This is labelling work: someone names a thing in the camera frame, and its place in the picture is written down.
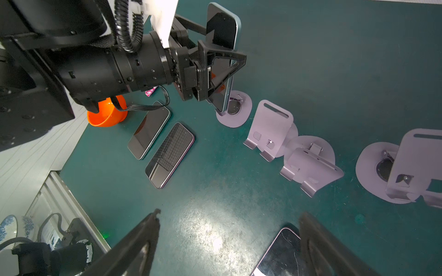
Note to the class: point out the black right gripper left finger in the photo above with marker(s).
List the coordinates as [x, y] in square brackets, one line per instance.
[134, 254]

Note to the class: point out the black phone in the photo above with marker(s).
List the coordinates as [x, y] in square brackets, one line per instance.
[147, 131]

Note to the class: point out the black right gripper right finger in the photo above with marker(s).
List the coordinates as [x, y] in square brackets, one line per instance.
[325, 255]

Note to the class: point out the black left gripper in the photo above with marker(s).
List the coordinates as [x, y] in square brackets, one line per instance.
[204, 69]

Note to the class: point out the far right grey stand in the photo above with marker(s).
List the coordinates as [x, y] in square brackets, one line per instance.
[402, 174]

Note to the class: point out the grey phone stand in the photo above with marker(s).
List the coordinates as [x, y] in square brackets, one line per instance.
[272, 129]
[310, 161]

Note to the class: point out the blue white patterned plate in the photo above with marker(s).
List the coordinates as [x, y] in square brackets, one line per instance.
[18, 227]

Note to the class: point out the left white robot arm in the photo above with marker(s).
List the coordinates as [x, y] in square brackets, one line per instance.
[55, 53]

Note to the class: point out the orange plastic bowl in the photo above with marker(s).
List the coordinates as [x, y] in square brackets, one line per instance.
[108, 115]

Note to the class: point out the grey round stand base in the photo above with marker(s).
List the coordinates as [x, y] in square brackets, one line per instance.
[238, 110]

